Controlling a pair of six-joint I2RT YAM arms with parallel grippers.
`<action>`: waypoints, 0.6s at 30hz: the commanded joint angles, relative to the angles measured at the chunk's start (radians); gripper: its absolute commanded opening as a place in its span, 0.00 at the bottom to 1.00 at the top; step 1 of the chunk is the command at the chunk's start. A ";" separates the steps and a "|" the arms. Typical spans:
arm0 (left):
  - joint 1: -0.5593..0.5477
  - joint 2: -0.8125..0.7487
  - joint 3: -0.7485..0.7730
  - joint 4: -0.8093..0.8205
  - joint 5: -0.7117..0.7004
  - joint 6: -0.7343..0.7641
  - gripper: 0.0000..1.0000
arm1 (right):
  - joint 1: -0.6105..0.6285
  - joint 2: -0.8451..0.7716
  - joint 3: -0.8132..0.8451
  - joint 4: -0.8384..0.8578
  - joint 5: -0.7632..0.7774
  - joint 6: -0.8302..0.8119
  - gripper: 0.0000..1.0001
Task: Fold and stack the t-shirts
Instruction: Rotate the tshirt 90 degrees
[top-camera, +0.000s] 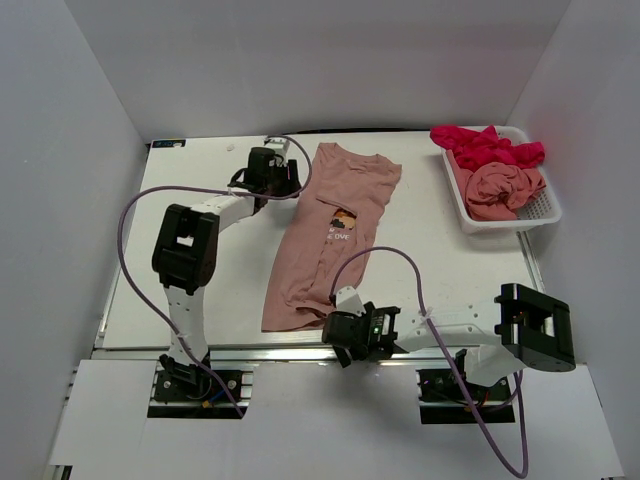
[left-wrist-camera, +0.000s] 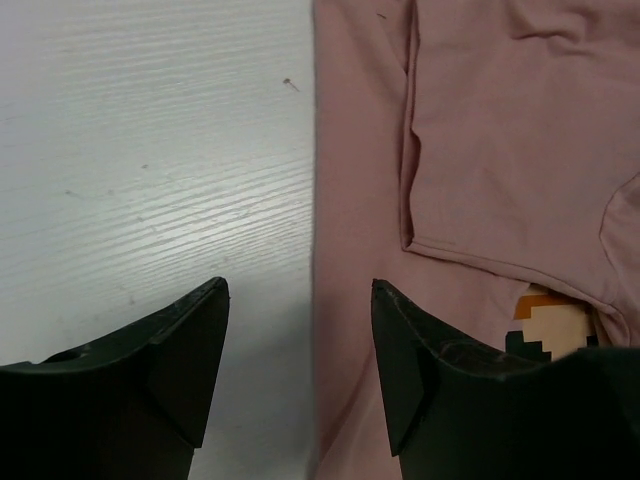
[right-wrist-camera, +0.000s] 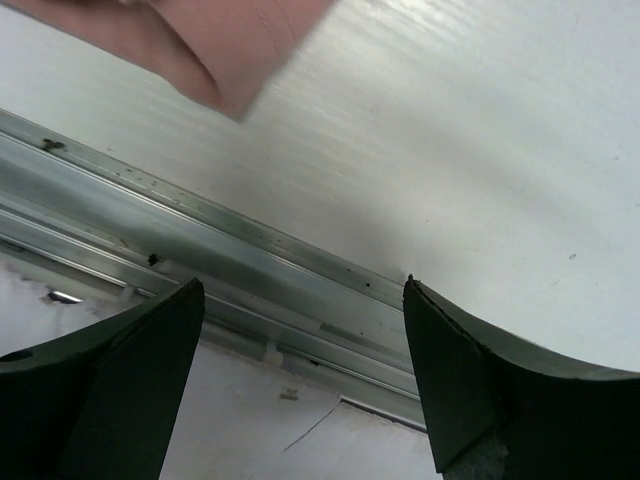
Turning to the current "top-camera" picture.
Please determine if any dusty pink t shirt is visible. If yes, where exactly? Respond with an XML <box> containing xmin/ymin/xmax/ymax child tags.
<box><xmin>261</xmin><ymin>143</ymin><xmax>402</xmax><ymax>332</ymax></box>

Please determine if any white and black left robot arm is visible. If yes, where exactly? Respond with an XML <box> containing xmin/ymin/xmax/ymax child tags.
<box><xmin>152</xmin><ymin>137</ymin><xmax>301</xmax><ymax>399</ymax></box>

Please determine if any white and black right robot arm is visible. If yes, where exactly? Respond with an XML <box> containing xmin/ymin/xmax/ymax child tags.
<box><xmin>322</xmin><ymin>283</ymin><xmax>576</xmax><ymax>399</ymax></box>

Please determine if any black xdof label sticker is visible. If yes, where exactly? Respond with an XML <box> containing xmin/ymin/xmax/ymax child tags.
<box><xmin>151</xmin><ymin>139</ymin><xmax>186</xmax><ymax>149</ymax></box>

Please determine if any coral pink t shirt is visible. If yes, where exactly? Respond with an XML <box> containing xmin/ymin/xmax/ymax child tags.
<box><xmin>460</xmin><ymin>162</ymin><xmax>546</xmax><ymax>221</ymax></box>

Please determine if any magenta t shirt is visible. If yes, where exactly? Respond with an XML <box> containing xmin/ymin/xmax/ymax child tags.
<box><xmin>430</xmin><ymin>125</ymin><xmax>545</xmax><ymax>172</ymax></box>

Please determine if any white perforated plastic basket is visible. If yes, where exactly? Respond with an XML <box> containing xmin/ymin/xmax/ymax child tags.
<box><xmin>440</xmin><ymin>125</ymin><xmax>561</xmax><ymax>234</ymax></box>

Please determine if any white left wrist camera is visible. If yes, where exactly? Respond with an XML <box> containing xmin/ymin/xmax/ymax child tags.
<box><xmin>264</xmin><ymin>137</ymin><xmax>290</xmax><ymax>158</ymax></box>

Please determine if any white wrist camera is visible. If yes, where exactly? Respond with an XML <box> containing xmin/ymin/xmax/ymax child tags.
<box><xmin>264</xmin><ymin>137</ymin><xmax>290</xmax><ymax>158</ymax></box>
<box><xmin>332</xmin><ymin>286</ymin><xmax>365</xmax><ymax>316</ymax></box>

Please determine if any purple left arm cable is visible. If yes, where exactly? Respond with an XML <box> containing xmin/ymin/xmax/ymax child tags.
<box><xmin>117</xmin><ymin>134</ymin><xmax>314</xmax><ymax>419</ymax></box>

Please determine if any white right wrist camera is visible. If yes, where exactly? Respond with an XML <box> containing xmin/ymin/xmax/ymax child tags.
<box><xmin>332</xmin><ymin>286</ymin><xmax>365</xmax><ymax>316</ymax></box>

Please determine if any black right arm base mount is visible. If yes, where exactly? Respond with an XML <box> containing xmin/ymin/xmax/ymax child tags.
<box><xmin>416</xmin><ymin>369</ymin><xmax>515</xmax><ymax>425</ymax></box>

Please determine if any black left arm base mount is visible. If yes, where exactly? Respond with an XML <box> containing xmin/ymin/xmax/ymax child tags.
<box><xmin>147</xmin><ymin>369</ymin><xmax>253</xmax><ymax>420</ymax></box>

